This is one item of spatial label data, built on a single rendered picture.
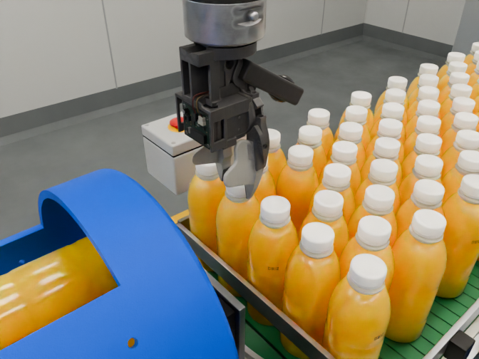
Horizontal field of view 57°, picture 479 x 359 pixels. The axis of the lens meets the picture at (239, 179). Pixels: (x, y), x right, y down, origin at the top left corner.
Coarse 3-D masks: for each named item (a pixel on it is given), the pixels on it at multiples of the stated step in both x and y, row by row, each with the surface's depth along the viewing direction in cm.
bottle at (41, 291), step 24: (24, 264) 42; (48, 264) 42; (72, 264) 42; (96, 264) 43; (0, 288) 39; (24, 288) 40; (48, 288) 40; (72, 288) 41; (96, 288) 43; (0, 312) 38; (24, 312) 39; (48, 312) 40; (0, 336) 38; (24, 336) 39
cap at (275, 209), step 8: (264, 200) 58; (272, 200) 58; (280, 200) 58; (264, 208) 56; (272, 208) 56; (280, 208) 56; (288, 208) 56; (264, 216) 57; (272, 216) 56; (280, 216) 56; (288, 216) 57
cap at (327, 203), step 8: (320, 192) 59; (328, 192) 59; (336, 192) 59; (320, 200) 58; (328, 200) 58; (336, 200) 58; (320, 208) 57; (328, 208) 57; (336, 208) 57; (328, 216) 58
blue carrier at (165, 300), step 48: (48, 192) 39; (96, 192) 37; (144, 192) 37; (0, 240) 47; (48, 240) 51; (96, 240) 33; (144, 240) 34; (144, 288) 32; (192, 288) 34; (48, 336) 28; (96, 336) 30; (144, 336) 31; (192, 336) 33
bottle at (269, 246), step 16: (256, 224) 59; (272, 224) 57; (288, 224) 58; (256, 240) 58; (272, 240) 57; (288, 240) 58; (256, 256) 59; (272, 256) 58; (288, 256) 58; (256, 272) 61; (272, 272) 59; (256, 288) 62; (272, 288) 61; (256, 320) 66
